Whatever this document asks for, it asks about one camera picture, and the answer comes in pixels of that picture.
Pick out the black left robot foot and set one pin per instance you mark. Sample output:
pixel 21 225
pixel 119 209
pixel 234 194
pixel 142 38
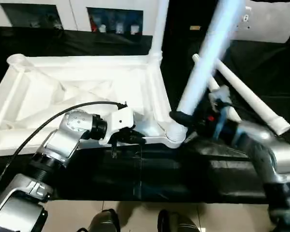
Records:
pixel 105 222

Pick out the black right robot foot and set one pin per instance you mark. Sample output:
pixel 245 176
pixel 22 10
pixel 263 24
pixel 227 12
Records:
pixel 176 222

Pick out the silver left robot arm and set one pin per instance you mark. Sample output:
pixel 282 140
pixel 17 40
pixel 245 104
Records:
pixel 53 150

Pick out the black robot foot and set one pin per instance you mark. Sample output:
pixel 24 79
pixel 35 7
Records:
pixel 176 222
pixel 105 222

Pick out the black box with yellow label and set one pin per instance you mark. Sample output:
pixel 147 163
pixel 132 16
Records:
pixel 188 19

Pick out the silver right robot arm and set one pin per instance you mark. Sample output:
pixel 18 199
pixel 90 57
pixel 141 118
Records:
pixel 266 145

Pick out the white cabinet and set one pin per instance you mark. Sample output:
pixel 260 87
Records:
pixel 72 12

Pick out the white plastic table leg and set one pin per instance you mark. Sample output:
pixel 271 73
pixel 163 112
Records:
pixel 159 26
pixel 213 84
pixel 210 48
pixel 251 99

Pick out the white plastic table top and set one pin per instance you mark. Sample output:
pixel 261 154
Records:
pixel 63 82

